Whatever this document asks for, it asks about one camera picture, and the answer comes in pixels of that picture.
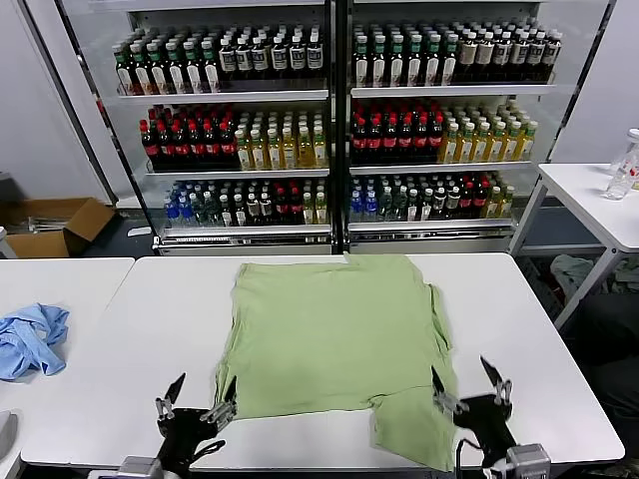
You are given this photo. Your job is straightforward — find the metal shelf rack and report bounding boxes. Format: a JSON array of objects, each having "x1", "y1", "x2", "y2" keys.
[{"x1": 341, "y1": 0, "x2": 560, "y2": 255}]

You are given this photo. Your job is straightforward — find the black framed glass fridge door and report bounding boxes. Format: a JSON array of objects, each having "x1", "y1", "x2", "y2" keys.
[
  {"x1": 508, "y1": 0, "x2": 618, "y2": 255},
  {"x1": 22, "y1": 0, "x2": 156, "y2": 240}
]

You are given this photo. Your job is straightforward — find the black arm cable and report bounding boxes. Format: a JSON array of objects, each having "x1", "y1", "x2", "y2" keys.
[
  {"x1": 192, "y1": 438, "x2": 227, "y2": 463},
  {"x1": 452, "y1": 437, "x2": 481, "y2": 473}
]

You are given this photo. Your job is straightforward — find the light green t-shirt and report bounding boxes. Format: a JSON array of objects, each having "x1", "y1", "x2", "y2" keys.
[{"x1": 214, "y1": 252, "x2": 459, "y2": 473}]

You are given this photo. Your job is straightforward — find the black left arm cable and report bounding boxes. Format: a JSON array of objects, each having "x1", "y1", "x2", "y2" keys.
[{"x1": 192, "y1": 438, "x2": 227, "y2": 463}]

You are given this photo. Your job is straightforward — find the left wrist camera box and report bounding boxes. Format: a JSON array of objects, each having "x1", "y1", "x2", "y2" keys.
[{"x1": 119, "y1": 456, "x2": 165, "y2": 479}]

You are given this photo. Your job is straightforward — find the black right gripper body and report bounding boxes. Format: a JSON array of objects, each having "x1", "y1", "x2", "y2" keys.
[{"x1": 451, "y1": 393, "x2": 518, "y2": 463}]

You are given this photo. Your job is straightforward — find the white fridge shelf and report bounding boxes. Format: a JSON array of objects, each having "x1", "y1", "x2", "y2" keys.
[
  {"x1": 349, "y1": 160, "x2": 534, "y2": 176},
  {"x1": 117, "y1": 89, "x2": 330, "y2": 104},
  {"x1": 145, "y1": 168, "x2": 330, "y2": 180},
  {"x1": 347, "y1": 219, "x2": 515, "y2": 243},
  {"x1": 350, "y1": 83, "x2": 558, "y2": 99}
]

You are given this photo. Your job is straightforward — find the clear plastic bottle white cap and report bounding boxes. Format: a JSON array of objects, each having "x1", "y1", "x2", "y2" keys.
[{"x1": 605, "y1": 128, "x2": 639, "y2": 201}]

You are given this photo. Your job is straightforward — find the open cardboard box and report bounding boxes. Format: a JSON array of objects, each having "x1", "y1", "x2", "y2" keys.
[{"x1": 0, "y1": 198, "x2": 119, "y2": 259}]

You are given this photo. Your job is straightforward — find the display fridge cabinet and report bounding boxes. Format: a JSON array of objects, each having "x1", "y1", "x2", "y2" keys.
[{"x1": 117, "y1": 0, "x2": 345, "y2": 256}]

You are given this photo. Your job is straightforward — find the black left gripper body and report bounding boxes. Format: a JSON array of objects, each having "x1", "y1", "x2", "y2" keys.
[{"x1": 157, "y1": 406, "x2": 218, "y2": 473}]

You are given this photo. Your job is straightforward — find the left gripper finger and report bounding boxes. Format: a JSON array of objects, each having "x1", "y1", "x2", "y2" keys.
[
  {"x1": 200, "y1": 374, "x2": 239, "y2": 425},
  {"x1": 154, "y1": 372, "x2": 187, "y2": 420}
]

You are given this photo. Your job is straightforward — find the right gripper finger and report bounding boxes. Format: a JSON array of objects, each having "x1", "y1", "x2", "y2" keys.
[
  {"x1": 479, "y1": 355, "x2": 514, "y2": 408},
  {"x1": 429, "y1": 366, "x2": 469, "y2": 415}
]

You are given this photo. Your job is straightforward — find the crumpled light blue cloth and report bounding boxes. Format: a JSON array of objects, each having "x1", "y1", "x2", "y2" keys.
[{"x1": 0, "y1": 301, "x2": 71, "y2": 383}]

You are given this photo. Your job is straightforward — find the pale cloth heap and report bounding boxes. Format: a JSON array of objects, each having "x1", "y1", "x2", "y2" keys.
[{"x1": 550, "y1": 253, "x2": 596, "y2": 300}]

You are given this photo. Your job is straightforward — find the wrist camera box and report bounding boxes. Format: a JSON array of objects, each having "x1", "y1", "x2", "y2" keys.
[
  {"x1": 505, "y1": 442, "x2": 552, "y2": 479},
  {"x1": 119, "y1": 456, "x2": 165, "y2": 479}
]

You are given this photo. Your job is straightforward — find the white side table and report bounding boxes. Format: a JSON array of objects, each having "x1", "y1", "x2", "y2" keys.
[{"x1": 508, "y1": 163, "x2": 639, "y2": 330}]

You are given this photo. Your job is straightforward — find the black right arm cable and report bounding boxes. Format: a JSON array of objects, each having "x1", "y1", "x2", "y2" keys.
[{"x1": 452, "y1": 437, "x2": 481, "y2": 473}]

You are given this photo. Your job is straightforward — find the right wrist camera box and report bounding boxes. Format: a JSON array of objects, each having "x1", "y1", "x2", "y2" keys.
[{"x1": 505, "y1": 442, "x2": 552, "y2": 479}]

